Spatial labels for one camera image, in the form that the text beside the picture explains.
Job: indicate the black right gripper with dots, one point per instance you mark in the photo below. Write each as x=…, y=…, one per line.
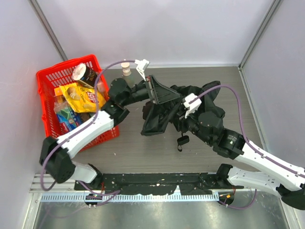
x=182, y=114

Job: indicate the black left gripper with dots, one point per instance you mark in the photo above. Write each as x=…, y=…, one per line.
x=151, y=89

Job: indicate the black folding umbrella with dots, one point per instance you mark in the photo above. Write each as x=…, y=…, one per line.
x=171, y=107

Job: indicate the red plastic basket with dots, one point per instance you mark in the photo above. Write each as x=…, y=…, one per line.
x=52, y=77

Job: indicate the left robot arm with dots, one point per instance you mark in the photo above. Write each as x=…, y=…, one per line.
x=57, y=153

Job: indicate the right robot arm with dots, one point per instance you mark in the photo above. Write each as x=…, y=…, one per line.
x=273, y=175

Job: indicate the beige squeeze bottle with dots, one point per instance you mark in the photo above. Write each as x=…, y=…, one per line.
x=127, y=74

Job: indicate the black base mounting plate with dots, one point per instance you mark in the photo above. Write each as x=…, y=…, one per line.
x=162, y=183

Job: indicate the yellow Lay's chips bag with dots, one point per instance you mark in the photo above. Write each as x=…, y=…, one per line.
x=82, y=99

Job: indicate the black ice cream tub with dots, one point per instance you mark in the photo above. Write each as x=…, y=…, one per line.
x=84, y=75

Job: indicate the blue green snack packet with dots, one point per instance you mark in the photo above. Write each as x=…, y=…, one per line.
x=68, y=119

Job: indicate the orange snack packet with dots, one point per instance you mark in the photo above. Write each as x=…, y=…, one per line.
x=58, y=92

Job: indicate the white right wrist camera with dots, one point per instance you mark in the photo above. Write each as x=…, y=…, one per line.
x=191, y=104

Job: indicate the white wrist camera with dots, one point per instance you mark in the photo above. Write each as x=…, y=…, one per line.
x=141, y=66
x=191, y=104

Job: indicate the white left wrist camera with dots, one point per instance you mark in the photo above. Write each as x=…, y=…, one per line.
x=141, y=66

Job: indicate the white slotted cable duct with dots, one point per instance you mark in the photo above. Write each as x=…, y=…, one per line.
x=88, y=197

